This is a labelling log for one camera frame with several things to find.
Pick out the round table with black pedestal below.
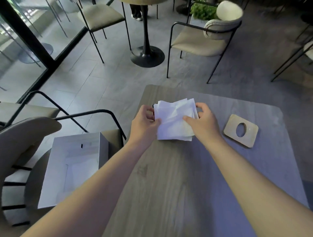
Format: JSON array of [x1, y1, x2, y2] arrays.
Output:
[[120, 0, 166, 68]]

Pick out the white cardboard box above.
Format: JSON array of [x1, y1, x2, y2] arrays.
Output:
[[37, 132, 109, 209]]

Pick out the person's left forearm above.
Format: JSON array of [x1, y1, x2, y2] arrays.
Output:
[[21, 138, 157, 237]]

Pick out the wooden lid with oval hole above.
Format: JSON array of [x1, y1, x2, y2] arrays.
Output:
[[223, 114, 259, 148]]

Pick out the beige chair with black slats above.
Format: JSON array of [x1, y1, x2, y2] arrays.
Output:
[[0, 109, 127, 227]]

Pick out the person's right hand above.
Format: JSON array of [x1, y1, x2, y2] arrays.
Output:
[[183, 102, 224, 145]]

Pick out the beige chair with boucle backrest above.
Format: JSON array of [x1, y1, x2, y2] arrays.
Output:
[[167, 0, 244, 84]]

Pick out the round grey outdoor table base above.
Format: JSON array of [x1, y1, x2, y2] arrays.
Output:
[[18, 42, 54, 64]]

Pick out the person's left hand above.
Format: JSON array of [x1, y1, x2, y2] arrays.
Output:
[[127, 105, 162, 147]]

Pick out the green potted plant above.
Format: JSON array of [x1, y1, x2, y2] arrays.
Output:
[[190, 1, 218, 21]]

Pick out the stack of white paper napkins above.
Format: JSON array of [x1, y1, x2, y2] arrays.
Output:
[[154, 98, 199, 141]]

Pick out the beige chair with black frame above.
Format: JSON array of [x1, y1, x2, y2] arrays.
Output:
[[0, 90, 86, 133], [270, 36, 313, 82], [73, 0, 132, 64]]

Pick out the person's right forearm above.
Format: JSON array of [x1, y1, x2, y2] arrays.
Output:
[[202, 137, 313, 237]]

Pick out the black glass door frame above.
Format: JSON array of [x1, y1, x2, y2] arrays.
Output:
[[0, 0, 88, 103]]

